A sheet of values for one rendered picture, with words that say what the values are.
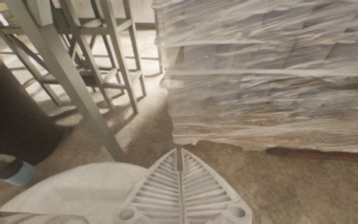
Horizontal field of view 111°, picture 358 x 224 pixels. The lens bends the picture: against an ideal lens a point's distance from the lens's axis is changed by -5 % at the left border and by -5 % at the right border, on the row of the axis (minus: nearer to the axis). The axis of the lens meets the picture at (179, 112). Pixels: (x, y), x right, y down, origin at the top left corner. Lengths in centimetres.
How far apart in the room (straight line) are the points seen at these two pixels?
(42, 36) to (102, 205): 45
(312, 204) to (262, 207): 26
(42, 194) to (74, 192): 7
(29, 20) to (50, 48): 5
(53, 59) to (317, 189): 122
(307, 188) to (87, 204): 101
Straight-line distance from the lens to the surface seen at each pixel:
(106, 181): 46
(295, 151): 102
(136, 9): 316
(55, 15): 96
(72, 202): 56
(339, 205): 112
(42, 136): 107
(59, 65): 44
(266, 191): 91
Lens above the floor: 76
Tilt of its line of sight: 45 degrees down
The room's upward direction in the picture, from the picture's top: 1 degrees clockwise
